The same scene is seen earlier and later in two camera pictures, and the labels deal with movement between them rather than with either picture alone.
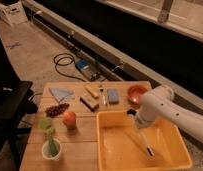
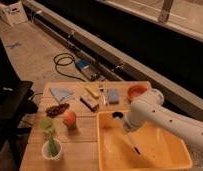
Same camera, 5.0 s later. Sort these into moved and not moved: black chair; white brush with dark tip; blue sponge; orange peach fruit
Moved: white brush with dark tip
Not moved: blue sponge; black chair; orange peach fruit
